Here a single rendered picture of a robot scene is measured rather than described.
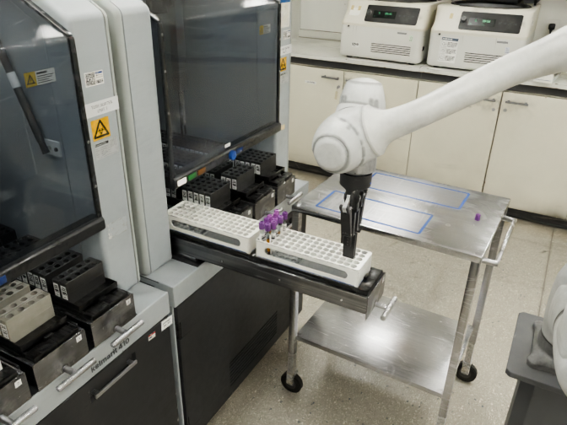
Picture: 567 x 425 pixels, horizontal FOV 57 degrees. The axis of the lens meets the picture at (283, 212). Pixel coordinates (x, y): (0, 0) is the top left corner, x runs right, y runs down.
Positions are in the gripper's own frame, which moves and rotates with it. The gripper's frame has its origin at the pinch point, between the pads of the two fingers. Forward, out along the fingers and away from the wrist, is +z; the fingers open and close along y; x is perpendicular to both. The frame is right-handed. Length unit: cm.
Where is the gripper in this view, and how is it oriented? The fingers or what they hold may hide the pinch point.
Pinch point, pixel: (349, 244)
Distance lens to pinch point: 133.7
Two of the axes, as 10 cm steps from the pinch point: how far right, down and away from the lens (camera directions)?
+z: -0.2, 8.9, 4.5
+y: -4.8, 3.9, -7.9
